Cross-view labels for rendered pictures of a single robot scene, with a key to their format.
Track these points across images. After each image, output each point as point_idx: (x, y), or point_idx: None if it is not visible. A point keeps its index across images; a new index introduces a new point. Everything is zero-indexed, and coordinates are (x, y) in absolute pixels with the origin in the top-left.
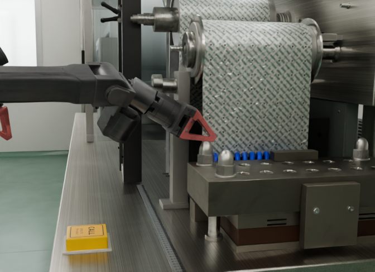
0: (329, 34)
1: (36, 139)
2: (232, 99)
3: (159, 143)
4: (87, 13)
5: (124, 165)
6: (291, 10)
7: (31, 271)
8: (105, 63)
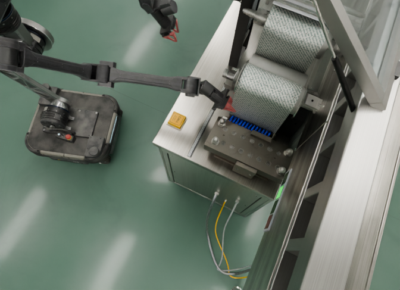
0: (311, 106)
1: None
2: (245, 106)
3: None
4: None
5: (229, 60)
6: None
7: None
8: (190, 79)
